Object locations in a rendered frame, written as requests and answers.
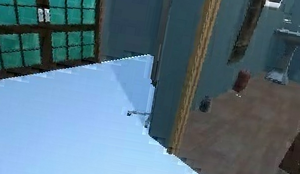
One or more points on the dark framed wall mirror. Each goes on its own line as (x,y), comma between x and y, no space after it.
(246,30)

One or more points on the grey pedestal sink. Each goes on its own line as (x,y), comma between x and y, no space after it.
(290,47)

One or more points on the white window latch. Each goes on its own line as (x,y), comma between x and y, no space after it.
(40,15)
(47,15)

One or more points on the blue grey room door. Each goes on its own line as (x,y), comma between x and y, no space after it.
(175,62)

